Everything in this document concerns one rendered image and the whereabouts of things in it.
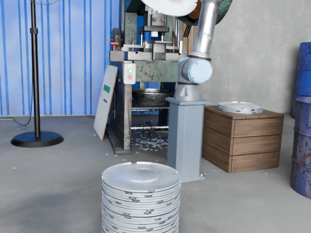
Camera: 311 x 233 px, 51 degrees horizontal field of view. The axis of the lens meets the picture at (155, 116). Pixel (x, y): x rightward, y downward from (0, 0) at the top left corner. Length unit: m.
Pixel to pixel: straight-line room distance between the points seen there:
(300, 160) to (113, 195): 1.06
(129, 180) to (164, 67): 1.27
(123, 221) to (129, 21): 1.84
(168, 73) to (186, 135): 0.68
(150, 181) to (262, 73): 3.27
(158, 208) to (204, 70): 0.76
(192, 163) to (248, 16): 2.66
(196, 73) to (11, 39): 2.39
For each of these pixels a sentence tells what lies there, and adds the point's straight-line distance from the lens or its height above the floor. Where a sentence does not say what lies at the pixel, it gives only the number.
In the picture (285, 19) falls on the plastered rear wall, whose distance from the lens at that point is 4.44.
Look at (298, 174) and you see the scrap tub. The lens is 1.87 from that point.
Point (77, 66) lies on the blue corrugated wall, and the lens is 3.58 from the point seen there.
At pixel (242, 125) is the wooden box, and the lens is 1.99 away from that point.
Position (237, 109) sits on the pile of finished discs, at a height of 0.37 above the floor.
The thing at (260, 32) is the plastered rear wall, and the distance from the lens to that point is 4.24.
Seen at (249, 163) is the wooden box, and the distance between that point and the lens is 2.09.
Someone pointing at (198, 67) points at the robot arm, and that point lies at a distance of 1.61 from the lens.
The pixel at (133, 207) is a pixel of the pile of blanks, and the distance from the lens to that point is 1.11.
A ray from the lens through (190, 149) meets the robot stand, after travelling 1.80.
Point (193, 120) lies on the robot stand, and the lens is 1.77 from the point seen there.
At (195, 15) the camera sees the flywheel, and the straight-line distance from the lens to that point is 2.66.
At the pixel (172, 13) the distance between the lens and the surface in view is 1.29.
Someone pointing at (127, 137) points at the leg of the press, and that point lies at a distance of 2.26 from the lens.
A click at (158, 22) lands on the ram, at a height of 0.92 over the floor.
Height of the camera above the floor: 0.69
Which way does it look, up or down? 11 degrees down
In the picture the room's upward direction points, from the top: 2 degrees clockwise
